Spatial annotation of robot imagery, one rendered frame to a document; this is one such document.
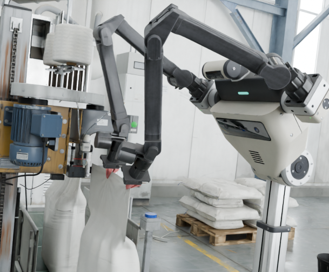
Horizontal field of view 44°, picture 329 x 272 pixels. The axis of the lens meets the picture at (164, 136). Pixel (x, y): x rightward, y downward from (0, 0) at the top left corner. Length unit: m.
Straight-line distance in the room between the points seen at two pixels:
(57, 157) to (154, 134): 0.74
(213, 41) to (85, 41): 0.73
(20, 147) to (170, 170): 5.23
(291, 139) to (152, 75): 0.57
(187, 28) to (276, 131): 0.52
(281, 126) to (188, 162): 5.53
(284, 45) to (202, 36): 6.48
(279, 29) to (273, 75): 6.70
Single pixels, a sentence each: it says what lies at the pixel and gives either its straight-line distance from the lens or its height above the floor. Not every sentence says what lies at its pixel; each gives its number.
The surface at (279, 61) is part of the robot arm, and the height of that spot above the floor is 1.54.
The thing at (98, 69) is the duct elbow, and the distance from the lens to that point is 5.18.
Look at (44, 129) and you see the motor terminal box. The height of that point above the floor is 1.25.
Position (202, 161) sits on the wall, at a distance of 7.12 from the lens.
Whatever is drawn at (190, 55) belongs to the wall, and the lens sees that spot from 6.91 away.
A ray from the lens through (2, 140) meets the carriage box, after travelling 1.92.
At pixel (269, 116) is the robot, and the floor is 1.38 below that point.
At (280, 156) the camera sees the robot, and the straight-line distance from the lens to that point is 1.56.
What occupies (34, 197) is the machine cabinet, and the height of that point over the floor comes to 0.28.
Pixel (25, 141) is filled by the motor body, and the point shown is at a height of 1.19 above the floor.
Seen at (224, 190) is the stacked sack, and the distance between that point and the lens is 4.52.
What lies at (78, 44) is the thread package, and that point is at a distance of 1.77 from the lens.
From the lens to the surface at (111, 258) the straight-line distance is 1.65.
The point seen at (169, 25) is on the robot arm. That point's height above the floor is 1.59.
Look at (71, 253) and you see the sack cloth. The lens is 2.39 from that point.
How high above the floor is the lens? 1.35
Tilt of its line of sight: 3 degrees down
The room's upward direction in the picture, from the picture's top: 6 degrees clockwise
